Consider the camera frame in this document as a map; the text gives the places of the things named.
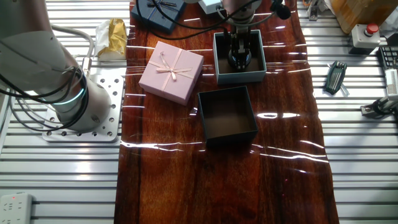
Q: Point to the small clamped silver camera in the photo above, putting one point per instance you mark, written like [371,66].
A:
[381,105]

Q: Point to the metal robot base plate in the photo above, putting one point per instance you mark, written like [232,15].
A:
[110,124]

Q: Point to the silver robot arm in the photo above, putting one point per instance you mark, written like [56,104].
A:
[31,56]

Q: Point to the light blue open box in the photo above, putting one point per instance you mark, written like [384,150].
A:
[224,77]

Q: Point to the dark navy open box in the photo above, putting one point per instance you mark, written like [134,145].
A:
[227,124]

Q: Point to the black keyboard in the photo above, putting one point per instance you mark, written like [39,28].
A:
[388,57]

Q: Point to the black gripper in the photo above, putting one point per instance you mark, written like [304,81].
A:
[240,39]

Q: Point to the white power strip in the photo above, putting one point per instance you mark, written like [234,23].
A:
[15,208]

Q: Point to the black disc with blue emblem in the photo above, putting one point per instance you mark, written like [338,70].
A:
[229,59]

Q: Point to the emergency stop button box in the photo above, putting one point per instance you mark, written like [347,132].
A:
[362,39]

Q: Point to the pink gift box with ribbon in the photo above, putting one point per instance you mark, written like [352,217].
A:
[161,84]

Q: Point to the green hex key set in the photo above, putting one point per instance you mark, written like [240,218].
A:
[335,77]

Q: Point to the light blue gift box with ribbon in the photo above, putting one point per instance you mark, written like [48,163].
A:
[210,5]

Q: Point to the navy gift box with ribbon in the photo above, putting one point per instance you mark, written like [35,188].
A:
[164,25]

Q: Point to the glossy wood grain mat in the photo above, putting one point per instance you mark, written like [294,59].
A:
[186,186]

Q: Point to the small metal clamp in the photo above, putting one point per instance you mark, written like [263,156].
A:
[313,12]

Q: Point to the gold foil packet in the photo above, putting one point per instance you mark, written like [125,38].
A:
[115,37]

